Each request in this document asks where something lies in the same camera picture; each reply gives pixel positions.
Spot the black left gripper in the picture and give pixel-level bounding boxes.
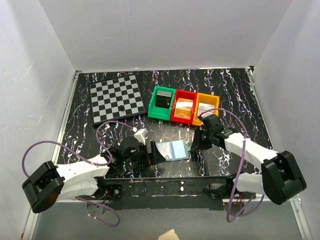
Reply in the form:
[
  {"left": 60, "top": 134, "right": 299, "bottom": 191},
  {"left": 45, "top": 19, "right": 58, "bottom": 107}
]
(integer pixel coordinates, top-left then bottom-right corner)
[{"left": 123, "top": 141, "right": 166, "bottom": 166}]

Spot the white gold VIP card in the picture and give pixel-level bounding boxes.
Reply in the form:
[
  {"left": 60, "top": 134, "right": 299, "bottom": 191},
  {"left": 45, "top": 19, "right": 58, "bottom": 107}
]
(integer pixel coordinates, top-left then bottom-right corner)
[{"left": 156, "top": 142, "right": 173, "bottom": 160}]

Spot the mint green card holder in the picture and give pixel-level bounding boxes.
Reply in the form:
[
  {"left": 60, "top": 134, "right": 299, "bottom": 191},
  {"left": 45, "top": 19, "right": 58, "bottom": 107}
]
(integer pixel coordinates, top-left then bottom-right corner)
[{"left": 166, "top": 140, "right": 189, "bottom": 162}]

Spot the black VIP credit card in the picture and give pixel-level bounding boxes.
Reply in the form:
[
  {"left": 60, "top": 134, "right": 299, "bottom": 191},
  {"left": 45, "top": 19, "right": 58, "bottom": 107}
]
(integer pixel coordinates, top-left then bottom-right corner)
[{"left": 155, "top": 95, "right": 172, "bottom": 109}]

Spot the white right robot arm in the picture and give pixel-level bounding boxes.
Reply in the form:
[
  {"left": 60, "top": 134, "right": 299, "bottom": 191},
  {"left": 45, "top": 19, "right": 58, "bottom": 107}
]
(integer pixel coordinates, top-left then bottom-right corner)
[{"left": 191, "top": 114, "right": 307, "bottom": 205}]

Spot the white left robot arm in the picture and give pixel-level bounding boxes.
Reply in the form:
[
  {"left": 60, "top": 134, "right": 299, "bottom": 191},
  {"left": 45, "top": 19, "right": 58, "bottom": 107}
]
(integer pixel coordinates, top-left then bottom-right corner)
[{"left": 21, "top": 140, "right": 113, "bottom": 213}]

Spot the orange white cards stack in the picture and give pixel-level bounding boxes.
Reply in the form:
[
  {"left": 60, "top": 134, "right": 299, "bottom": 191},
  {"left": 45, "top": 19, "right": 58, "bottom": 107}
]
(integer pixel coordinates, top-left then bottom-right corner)
[{"left": 173, "top": 98, "right": 193, "bottom": 119}]

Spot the black cards stack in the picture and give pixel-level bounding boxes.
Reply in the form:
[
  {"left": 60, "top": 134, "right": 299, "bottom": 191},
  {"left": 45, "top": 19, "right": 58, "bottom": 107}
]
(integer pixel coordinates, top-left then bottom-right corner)
[{"left": 156, "top": 90, "right": 172, "bottom": 99}]

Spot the green plastic bin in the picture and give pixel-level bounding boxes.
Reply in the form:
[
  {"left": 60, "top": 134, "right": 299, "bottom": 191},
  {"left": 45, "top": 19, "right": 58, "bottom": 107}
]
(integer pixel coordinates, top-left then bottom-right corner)
[{"left": 147, "top": 86, "right": 176, "bottom": 121}]

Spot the orange plastic bin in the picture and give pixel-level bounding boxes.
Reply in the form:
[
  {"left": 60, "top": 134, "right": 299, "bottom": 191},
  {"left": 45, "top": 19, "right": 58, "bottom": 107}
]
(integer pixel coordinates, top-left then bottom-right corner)
[{"left": 192, "top": 92, "right": 220, "bottom": 126}]

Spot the red plastic bin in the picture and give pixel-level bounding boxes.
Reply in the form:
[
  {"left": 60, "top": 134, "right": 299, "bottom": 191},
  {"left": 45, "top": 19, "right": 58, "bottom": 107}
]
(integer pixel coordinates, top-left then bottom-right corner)
[{"left": 170, "top": 89, "right": 197, "bottom": 125}]

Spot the black grey chessboard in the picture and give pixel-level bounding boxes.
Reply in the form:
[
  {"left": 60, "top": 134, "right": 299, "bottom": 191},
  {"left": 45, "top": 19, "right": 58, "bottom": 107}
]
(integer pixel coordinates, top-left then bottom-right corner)
[{"left": 89, "top": 74, "right": 147, "bottom": 125}]

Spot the cardboard piece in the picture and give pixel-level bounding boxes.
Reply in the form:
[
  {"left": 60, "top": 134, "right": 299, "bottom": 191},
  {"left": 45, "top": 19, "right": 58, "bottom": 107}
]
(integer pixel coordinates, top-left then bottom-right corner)
[{"left": 158, "top": 228, "right": 180, "bottom": 240}]

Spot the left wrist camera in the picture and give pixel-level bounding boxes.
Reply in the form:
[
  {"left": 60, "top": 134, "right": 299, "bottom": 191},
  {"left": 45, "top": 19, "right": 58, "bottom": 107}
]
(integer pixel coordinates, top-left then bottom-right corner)
[{"left": 133, "top": 128, "right": 149, "bottom": 145}]

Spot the black mounting base rail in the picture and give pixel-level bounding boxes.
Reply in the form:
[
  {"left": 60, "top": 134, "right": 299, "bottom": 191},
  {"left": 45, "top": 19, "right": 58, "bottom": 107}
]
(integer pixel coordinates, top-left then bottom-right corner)
[{"left": 87, "top": 176, "right": 231, "bottom": 211}]

